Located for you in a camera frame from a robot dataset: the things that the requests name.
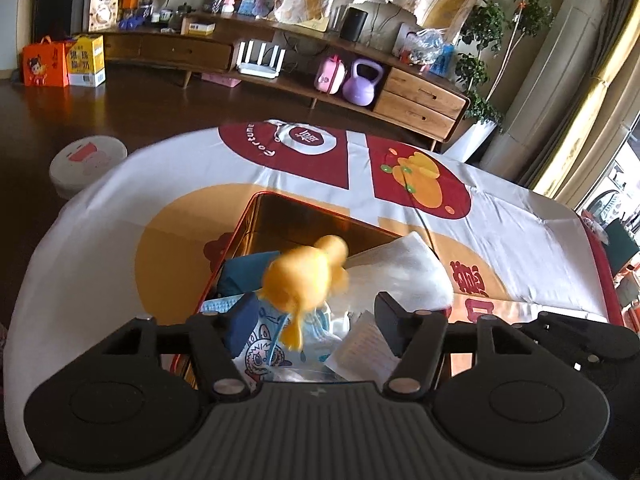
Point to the yellow plush toy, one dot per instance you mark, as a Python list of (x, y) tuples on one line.
[(301, 280)]

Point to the black speaker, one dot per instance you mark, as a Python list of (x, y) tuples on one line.
[(353, 23)]

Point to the yellow carton box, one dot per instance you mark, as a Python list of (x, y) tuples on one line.
[(85, 61)]

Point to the red metal tin box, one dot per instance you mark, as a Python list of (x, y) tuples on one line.
[(274, 223)]

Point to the blue rubber glove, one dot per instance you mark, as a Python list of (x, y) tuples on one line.
[(243, 274)]

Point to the clear plastic bag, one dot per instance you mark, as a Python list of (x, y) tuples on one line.
[(422, 48)]

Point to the wooden TV cabinet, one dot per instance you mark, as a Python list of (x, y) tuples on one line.
[(425, 104)]

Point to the orange gift bag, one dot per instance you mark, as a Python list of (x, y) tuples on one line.
[(44, 64)]

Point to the yellow curtain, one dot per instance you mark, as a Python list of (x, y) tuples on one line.
[(576, 133)]

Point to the potted green tree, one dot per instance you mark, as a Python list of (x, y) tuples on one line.
[(485, 45)]

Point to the pink toy case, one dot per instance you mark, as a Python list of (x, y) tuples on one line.
[(330, 76)]

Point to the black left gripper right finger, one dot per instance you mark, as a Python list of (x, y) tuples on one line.
[(416, 339)]

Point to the white standing air conditioner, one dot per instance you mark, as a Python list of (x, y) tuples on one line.
[(545, 95)]

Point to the purple kettlebell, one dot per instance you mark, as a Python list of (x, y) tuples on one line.
[(359, 90)]

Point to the labubu blue face mask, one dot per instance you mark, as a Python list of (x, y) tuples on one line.
[(264, 357)]

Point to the white robot vacuum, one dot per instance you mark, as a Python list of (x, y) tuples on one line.
[(84, 161)]

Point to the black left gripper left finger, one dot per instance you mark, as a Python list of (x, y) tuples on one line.
[(215, 340)]

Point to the white wifi router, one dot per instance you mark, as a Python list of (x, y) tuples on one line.
[(259, 59)]

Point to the white printed tablecloth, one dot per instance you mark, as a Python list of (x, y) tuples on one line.
[(146, 237)]

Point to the cotton swab bag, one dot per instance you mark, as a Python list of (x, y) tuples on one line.
[(405, 268)]

